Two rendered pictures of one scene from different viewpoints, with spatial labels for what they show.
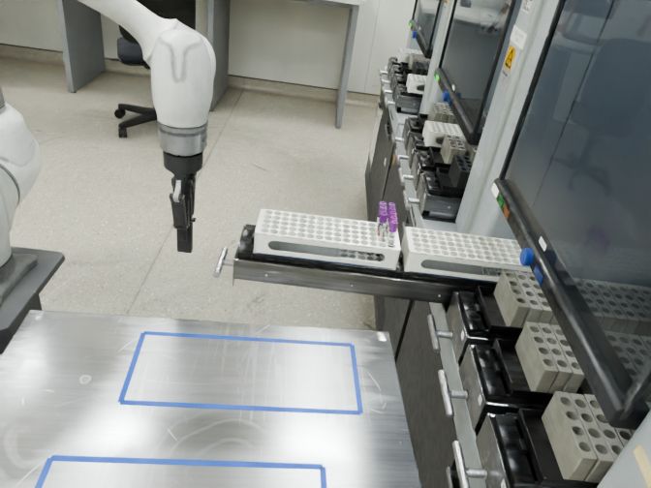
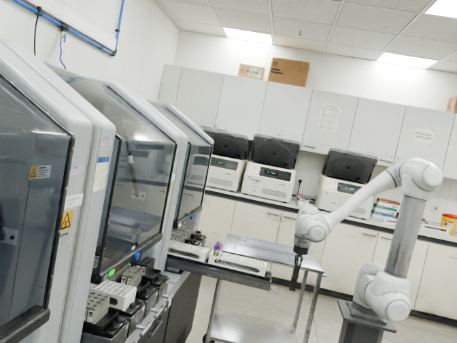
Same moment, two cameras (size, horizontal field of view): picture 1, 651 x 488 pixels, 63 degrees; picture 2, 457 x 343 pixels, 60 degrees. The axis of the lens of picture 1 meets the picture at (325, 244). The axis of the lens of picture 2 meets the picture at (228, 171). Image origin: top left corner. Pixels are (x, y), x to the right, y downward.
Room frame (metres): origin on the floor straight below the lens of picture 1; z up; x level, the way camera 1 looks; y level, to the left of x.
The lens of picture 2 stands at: (2.98, 0.23, 1.46)
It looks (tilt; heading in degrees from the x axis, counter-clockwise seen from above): 4 degrees down; 191
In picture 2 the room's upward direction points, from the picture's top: 11 degrees clockwise
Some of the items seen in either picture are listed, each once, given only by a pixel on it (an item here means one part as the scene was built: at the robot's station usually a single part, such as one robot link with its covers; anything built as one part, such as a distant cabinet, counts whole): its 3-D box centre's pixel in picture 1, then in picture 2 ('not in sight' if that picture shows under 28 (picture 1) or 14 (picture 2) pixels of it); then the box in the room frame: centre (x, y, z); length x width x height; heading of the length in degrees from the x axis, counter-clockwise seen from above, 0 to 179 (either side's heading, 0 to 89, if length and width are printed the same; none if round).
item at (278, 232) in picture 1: (326, 240); (237, 264); (0.96, 0.00, 0.83); 0.30 x 0.10 x 0.06; 93
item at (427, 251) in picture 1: (472, 259); (179, 250); (0.97, -0.32, 0.83); 0.30 x 0.10 x 0.06; 93
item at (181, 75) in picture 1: (182, 75); (307, 220); (0.95, 0.30, 1.14); 0.13 x 0.11 x 0.16; 12
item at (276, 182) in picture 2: not in sight; (271, 167); (-1.64, -0.13, 1.24); 0.62 x 0.56 x 0.69; 4
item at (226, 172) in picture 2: not in sight; (222, 159); (-1.61, -0.72, 1.22); 0.62 x 0.56 x 0.64; 1
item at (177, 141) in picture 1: (182, 135); (302, 240); (0.94, 0.30, 1.03); 0.09 x 0.09 x 0.06
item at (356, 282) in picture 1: (385, 269); (210, 268); (0.96, -0.14, 0.78); 0.73 x 0.14 x 0.09; 93
